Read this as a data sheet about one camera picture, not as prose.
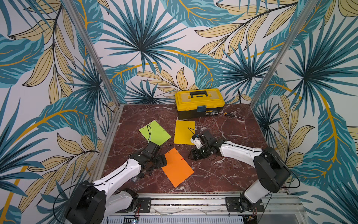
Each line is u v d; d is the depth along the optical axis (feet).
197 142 2.71
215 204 2.47
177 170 2.81
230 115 3.73
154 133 3.39
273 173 1.48
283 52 2.81
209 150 2.25
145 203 2.42
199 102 3.31
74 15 2.30
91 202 1.28
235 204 2.37
